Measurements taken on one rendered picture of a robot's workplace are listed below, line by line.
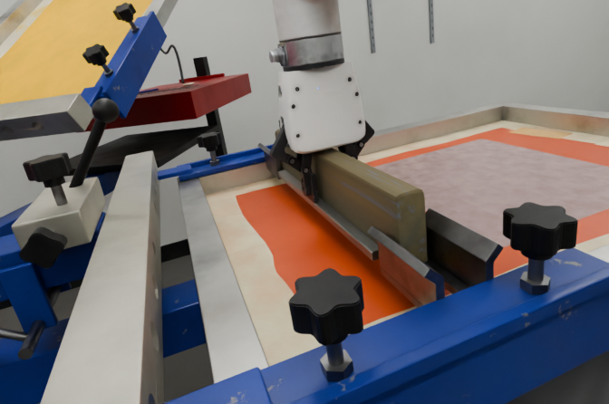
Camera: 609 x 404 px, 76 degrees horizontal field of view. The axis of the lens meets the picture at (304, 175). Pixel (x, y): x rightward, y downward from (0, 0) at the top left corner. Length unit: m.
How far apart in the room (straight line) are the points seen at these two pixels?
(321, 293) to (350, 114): 0.30
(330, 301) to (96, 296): 0.18
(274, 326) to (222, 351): 0.08
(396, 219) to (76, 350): 0.25
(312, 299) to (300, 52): 0.30
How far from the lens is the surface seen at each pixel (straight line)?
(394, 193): 0.35
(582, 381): 0.62
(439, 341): 0.27
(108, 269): 0.37
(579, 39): 4.17
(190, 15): 2.48
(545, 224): 0.30
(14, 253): 0.49
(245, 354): 0.31
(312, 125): 0.47
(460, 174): 0.69
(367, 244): 0.40
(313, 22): 0.45
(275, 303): 0.41
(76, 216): 0.43
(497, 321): 0.29
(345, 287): 0.23
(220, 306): 0.36
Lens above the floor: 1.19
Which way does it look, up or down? 18 degrees down
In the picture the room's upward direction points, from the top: 9 degrees counter-clockwise
